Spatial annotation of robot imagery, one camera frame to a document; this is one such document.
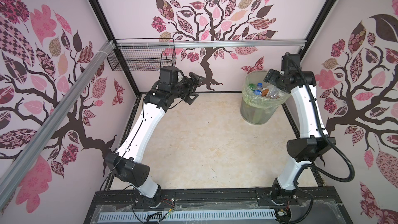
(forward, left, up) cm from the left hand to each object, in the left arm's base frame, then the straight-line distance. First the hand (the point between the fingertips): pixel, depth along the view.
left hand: (203, 87), depth 69 cm
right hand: (+10, -38, -3) cm, 40 cm away
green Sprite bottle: (+20, -32, -19) cm, 42 cm away
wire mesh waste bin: (+4, -33, -21) cm, 39 cm away
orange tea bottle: (+15, -38, -18) cm, 44 cm away
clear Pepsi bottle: (+13, -33, -16) cm, 39 cm away
